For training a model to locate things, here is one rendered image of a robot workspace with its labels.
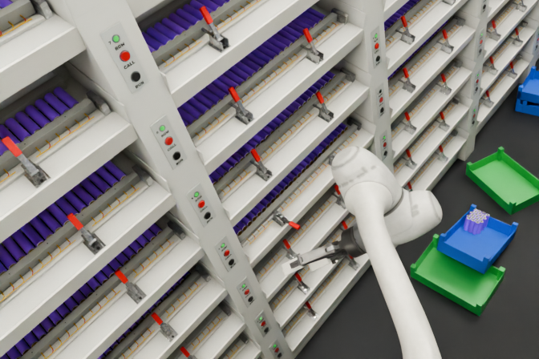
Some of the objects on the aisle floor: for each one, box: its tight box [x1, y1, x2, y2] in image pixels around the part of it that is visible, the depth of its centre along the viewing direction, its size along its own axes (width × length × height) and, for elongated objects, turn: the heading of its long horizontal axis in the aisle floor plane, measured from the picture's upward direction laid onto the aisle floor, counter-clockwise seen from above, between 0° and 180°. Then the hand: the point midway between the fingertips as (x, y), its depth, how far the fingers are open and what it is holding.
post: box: [457, 0, 494, 161], centre depth 182 cm, size 20×9×182 cm, turn 60°
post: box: [0, 0, 294, 359], centre depth 124 cm, size 20×9×182 cm, turn 60°
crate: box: [436, 204, 518, 274], centre depth 194 cm, size 30×20×8 cm
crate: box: [411, 234, 505, 317], centre depth 190 cm, size 30×20×8 cm
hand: (299, 267), depth 128 cm, fingers open, 13 cm apart
